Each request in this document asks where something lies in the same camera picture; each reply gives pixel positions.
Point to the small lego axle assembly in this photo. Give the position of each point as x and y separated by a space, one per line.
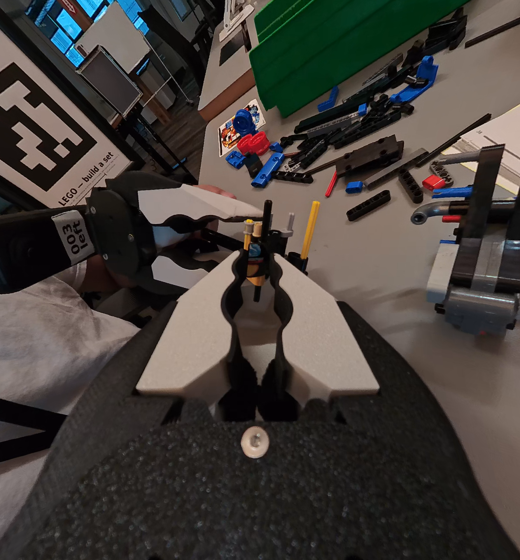
260 262

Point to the person's left hand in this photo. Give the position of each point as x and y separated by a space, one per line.
216 191

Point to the red lego axle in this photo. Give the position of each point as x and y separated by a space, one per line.
330 184

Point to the thin black lego beam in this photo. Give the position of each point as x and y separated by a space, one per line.
292 176

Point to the long grey lego beam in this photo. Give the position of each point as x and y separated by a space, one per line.
397 168

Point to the short black lego beam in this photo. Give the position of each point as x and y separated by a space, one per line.
368 205
411 186

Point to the white board on stand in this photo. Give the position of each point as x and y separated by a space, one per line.
120 35

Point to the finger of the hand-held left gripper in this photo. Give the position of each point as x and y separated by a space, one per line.
179 273
190 202

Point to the small red lego piece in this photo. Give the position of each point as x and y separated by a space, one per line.
430 181

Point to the grey framed screen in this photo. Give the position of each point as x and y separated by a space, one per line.
111 81

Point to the green plastic bins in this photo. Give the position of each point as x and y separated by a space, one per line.
330 48

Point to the black lego panel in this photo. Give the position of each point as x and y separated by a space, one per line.
369 157

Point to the person's white shirt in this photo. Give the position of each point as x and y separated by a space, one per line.
41 341

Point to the grey and black lego chassis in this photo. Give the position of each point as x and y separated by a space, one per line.
483 280

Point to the blue curved lego panel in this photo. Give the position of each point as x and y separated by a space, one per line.
419 85

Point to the red lego wheel hubs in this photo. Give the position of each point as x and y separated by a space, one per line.
253 142

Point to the blue lego bracket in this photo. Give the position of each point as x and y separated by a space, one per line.
235 159

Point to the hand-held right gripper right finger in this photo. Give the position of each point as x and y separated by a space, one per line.
325 345

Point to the lego instruction booklet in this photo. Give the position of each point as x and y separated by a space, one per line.
505 131

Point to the blue angled lego piece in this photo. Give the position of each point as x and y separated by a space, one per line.
328 99

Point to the grey curved lego pipe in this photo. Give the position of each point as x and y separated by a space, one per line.
430 212

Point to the pile of black lego beams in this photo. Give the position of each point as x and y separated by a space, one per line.
356 118

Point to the black and white tag sign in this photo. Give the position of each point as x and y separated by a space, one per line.
28 127

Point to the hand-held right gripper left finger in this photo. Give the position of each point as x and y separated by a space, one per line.
185 345

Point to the blue lego beam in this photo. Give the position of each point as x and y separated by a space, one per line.
267 169

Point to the small grey lego beam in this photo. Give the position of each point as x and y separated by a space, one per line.
442 169

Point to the long black lego axle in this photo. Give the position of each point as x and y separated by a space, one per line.
502 27
456 139

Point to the blue lego wheel hub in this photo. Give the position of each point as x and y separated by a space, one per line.
243 122

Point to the small blue lego connector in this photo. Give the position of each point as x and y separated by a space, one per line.
354 187

